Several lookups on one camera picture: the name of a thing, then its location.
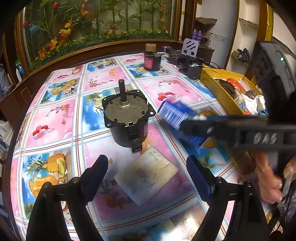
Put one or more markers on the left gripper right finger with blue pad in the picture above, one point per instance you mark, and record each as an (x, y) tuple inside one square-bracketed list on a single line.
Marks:
[(203, 179)]

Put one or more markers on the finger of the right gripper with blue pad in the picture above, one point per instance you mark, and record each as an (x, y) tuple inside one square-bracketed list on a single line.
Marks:
[(175, 112), (194, 141)]

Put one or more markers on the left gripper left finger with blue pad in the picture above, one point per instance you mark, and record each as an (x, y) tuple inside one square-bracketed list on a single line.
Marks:
[(92, 177)]

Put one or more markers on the person's right hand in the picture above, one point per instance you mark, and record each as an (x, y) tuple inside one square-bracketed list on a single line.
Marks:
[(255, 166)]

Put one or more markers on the yellow taped cardboard box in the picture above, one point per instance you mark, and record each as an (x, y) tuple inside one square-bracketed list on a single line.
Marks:
[(231, 106)]

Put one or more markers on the white plastic bag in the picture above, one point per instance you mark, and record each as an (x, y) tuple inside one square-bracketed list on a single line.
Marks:
[(254, 105)]

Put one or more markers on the red plastic bag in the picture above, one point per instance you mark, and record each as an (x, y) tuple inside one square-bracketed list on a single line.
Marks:
[(236, 85)]

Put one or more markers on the black electric motor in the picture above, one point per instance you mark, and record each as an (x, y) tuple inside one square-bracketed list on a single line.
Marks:
[(126, 114)]

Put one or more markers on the black device on table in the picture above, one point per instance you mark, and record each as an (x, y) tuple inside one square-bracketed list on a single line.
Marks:
[(189, 66)]

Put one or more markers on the brown knitted hat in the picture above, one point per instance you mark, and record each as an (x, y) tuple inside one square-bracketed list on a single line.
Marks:
[(230, 89)]

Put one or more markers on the cream paper packet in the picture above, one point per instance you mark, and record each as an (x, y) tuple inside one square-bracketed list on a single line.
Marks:
[(146, 175)]

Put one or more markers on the floral patterned tablecloth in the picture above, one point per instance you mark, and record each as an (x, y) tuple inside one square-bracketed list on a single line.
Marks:
[(63, 133)]

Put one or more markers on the dark jar with cork lid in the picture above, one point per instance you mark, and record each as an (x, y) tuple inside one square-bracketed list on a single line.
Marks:
[(152, 59)]

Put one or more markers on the grey phone stand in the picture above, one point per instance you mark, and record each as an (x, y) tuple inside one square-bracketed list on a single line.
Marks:
[(190, 47)]

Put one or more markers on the flower mural panel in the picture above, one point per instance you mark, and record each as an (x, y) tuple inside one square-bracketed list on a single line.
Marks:
[(47, 30)]

